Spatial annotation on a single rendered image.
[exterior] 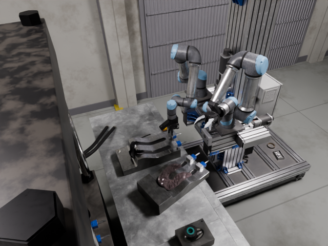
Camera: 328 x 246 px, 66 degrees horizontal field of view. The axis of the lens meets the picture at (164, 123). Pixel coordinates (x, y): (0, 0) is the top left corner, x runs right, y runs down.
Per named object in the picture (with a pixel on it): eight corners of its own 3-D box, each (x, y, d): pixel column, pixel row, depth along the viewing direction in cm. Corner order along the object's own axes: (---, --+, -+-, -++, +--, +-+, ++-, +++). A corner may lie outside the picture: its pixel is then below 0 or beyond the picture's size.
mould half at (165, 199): (186, 157, 213) (186, 149, 206) (209, 176, 198) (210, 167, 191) (137, 191, 189) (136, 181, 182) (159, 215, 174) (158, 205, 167)
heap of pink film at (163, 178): (178, 162, 202) (178, 155, 197) (194, 175, 191) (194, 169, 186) (153, 179, 190) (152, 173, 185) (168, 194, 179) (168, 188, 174)
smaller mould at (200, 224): (202, 223, 168) (202, 217, 163) (214, 244, 157) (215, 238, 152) (174, 235, 162) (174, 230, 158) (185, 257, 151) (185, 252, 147)
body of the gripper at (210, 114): (214, 129, 151) (225, 119, 158) (214, 117, 146) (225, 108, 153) (203, 125, 156) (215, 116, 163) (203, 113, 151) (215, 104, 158)
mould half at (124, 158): (168, 137, 233) (168, 127, 225) (180, 156, 214) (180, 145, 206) (115, 154, 219) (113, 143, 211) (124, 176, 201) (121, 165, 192)
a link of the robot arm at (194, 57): (205, 47, 198) (196, 108, 211) (191, 46, 201) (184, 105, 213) (203, 46, 187) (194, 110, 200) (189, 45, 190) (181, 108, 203)
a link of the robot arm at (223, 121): (219, 115, 179) (221, 103, 172) (234, 122, 172) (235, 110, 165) (213, 121, 174) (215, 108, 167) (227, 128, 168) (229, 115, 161)
